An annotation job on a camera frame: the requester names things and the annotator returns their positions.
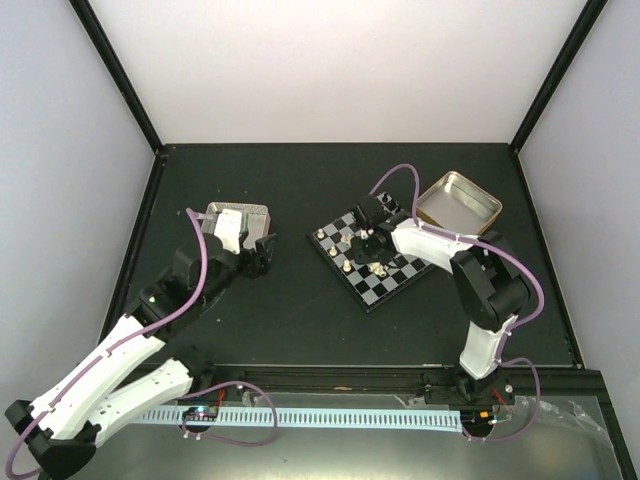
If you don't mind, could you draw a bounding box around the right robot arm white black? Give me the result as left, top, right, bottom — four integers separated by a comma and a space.
351, 207, 530, 403

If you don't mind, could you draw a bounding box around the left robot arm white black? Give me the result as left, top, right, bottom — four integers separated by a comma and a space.
5, 234, 276, 479

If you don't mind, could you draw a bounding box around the white chess pieces pile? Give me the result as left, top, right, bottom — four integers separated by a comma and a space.
341, 234, 391, 277

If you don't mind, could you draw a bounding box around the checkered chess board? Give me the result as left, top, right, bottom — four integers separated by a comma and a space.
307, 211, 435, 313

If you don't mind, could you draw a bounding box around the left circuit board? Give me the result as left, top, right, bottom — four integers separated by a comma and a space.
182, 406, 218, 422

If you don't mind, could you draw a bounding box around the circuit board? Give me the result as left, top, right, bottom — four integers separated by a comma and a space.
460, 409, 513, 427
182, 406, 218, 422

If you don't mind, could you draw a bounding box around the right circuit board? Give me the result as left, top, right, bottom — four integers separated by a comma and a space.
460, 409, 513, 427

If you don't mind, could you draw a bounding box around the silver tin tray pink rim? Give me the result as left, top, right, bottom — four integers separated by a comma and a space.
202, 202, 271, 239

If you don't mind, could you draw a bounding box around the gold tin box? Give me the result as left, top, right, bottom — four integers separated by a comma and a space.
416, 171, 503, 235

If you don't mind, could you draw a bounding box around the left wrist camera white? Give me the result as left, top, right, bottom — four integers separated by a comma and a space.
214, 209, 248, 254

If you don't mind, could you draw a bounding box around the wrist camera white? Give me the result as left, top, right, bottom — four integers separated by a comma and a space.
214, 209, 248, 254
353, 195, 392, 235

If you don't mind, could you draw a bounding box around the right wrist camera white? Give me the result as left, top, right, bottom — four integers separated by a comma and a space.
353, 195, 392, 235

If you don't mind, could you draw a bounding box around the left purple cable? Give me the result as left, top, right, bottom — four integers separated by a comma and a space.
7, 207, 279, 476

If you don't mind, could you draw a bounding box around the black mounting rail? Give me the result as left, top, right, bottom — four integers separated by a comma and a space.
196, 365, 610, 408

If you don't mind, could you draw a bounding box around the light blue slotted cable duct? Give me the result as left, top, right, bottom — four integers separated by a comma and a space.
134, 405, 463, 433

